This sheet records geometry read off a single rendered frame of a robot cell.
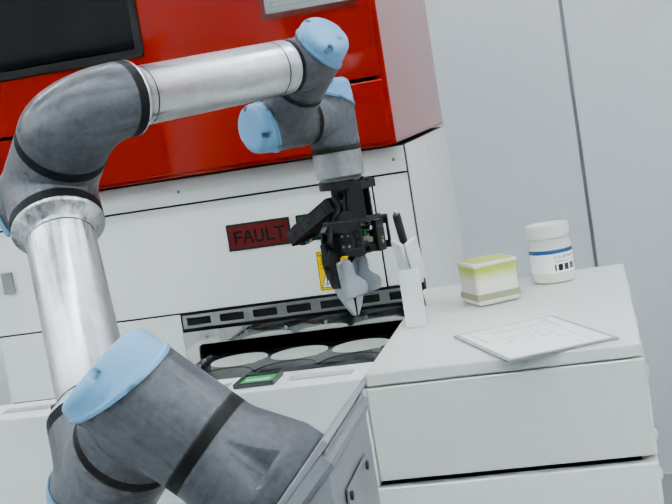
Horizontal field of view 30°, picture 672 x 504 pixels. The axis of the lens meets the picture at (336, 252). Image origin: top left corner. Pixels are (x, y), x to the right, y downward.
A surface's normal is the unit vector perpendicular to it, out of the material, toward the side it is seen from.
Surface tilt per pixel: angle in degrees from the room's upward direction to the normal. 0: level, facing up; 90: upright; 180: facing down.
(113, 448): 111
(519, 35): 90
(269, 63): 77
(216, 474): 72
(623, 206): 90
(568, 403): 90
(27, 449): 90
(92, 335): 48
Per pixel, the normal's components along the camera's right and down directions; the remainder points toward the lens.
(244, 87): 0.69, 0.39
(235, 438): -0.05, -0.58
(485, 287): 0.27, 0.07
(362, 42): -0.18, 0.15
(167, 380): 0.32, -0.55
